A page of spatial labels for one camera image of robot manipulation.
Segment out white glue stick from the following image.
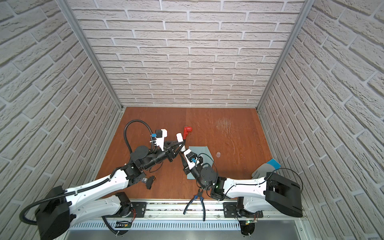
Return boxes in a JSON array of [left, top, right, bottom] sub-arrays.
[[176, 133, 186, 152]]

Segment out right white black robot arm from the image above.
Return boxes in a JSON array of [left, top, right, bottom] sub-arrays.
[[181, 150, 303, 218]]

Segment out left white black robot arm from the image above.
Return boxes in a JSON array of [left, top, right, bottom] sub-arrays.
[[19, 127, 192, 240]]

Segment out red black pipe wrench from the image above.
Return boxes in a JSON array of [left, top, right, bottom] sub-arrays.
[[183, 126, 193, 140]]

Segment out blue black pliers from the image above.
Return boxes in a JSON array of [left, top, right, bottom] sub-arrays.
[[183, 188, 207, 222]]

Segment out small black clip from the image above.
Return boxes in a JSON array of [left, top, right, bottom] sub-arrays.
[[141, 176, 156, 190]]

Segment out grey blue work glove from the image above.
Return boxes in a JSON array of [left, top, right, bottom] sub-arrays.
[[252, 159, 281, 179]]

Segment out aluminium frame rail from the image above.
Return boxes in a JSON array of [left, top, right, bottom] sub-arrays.
[[130, 198, 306, 221]]

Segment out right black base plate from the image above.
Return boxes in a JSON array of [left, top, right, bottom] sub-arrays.
[[223, 202, 264, 219]]

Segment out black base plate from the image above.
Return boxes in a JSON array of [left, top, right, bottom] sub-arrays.
[[118, 202, 147, 218], [223, 202, 264, 219]]

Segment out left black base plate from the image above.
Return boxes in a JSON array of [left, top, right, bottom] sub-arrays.
[[118, 202, 147, 218]]

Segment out white slotted cable duct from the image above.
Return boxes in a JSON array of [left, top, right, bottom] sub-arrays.
[[69, 220, 243, 232]]

